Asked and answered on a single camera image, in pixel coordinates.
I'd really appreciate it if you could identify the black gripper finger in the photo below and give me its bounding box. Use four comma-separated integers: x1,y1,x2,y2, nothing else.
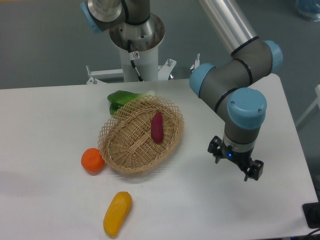
207,136,224,164
244,159,264,182

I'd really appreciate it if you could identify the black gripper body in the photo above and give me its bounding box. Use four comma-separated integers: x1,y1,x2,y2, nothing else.
222,139,253,173

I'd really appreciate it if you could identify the yellow mango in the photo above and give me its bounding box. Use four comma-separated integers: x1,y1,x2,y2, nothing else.
103,191,133,238

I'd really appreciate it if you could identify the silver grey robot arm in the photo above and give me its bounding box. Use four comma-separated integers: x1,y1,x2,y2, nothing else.
80,0,283,180

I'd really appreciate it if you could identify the purple sweet potato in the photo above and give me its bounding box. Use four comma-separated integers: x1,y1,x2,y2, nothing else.
151,112,164,144

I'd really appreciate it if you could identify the black device at table edge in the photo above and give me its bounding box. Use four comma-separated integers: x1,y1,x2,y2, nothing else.
302,202,320,229

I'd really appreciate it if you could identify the woven wicker basket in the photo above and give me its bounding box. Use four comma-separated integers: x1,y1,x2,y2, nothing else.
98,95,184,174

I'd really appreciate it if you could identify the green bok choy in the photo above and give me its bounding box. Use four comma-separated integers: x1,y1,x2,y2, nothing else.
107,90,155,115

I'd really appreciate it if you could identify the orange tangerine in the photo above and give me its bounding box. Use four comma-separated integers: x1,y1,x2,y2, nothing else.
80,148,105,174

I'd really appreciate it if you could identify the blue bag in background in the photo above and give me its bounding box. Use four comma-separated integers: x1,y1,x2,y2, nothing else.
295,0,320,22

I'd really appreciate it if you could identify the white frame at right edge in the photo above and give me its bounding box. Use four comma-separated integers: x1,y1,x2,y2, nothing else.
295,84,320,131

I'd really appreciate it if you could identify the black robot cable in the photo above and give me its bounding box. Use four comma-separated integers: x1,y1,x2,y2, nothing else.
126,39,145,82

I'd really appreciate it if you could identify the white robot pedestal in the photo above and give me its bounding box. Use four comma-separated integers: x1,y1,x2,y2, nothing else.
86,13,177,84

